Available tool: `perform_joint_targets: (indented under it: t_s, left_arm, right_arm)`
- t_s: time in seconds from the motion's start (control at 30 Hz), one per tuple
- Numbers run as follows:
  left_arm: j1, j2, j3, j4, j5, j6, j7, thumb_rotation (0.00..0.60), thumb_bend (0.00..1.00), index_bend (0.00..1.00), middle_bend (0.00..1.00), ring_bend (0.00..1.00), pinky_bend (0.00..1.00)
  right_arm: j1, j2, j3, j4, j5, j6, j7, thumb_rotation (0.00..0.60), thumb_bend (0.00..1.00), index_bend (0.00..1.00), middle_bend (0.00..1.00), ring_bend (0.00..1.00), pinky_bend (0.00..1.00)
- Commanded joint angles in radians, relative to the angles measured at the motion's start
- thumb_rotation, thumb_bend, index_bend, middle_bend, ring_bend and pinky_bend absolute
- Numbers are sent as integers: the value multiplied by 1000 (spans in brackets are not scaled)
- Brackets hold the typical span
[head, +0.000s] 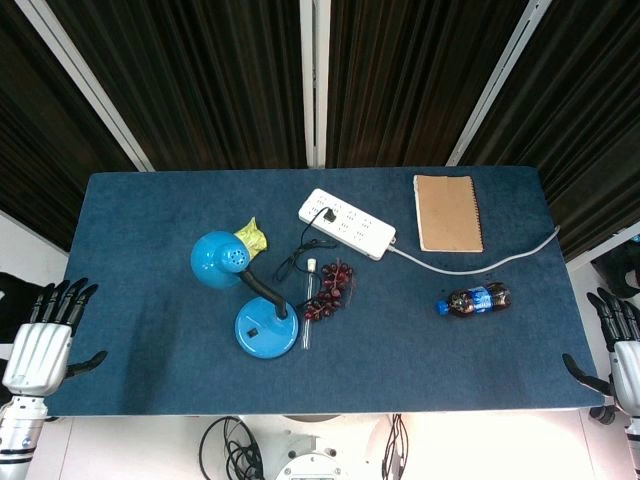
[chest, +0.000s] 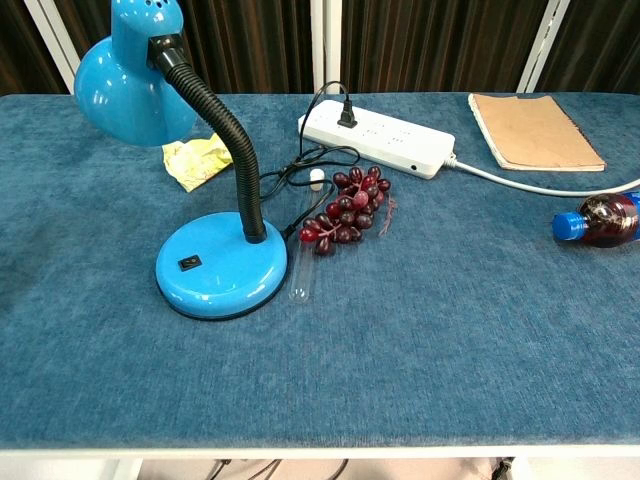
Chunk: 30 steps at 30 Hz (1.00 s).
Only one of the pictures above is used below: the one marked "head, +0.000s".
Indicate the yellow crumpled wrapper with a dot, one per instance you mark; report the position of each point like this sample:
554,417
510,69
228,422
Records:
252,237

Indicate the white partition frame post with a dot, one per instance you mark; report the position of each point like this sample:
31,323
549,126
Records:
497,82
314,82
85,85

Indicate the cola bottle blue label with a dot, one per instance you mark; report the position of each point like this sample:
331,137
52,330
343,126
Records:
475,299

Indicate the blue felt table mat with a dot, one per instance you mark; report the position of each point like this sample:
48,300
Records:
325,350

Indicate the blue desk lamp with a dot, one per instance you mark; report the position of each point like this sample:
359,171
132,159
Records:
252,295

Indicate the bunch of dark grapes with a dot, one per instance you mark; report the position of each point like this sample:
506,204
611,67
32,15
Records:
330,292

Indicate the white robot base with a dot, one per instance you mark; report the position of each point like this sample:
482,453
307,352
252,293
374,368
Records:
305,457

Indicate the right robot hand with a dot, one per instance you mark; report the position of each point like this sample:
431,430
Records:
622,350

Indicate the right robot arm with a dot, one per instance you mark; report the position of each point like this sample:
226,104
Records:
634,442

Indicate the brown spiral notebook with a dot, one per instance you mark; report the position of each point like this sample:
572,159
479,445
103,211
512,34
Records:
450,212

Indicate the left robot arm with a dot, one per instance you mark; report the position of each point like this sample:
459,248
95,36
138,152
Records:
17,435

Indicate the white power strip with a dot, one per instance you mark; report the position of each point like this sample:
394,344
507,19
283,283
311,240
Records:
347,222

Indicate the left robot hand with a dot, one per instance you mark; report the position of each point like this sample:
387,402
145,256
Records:
37,347

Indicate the clear glass test tube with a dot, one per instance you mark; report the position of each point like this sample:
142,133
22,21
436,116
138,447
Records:
309,305

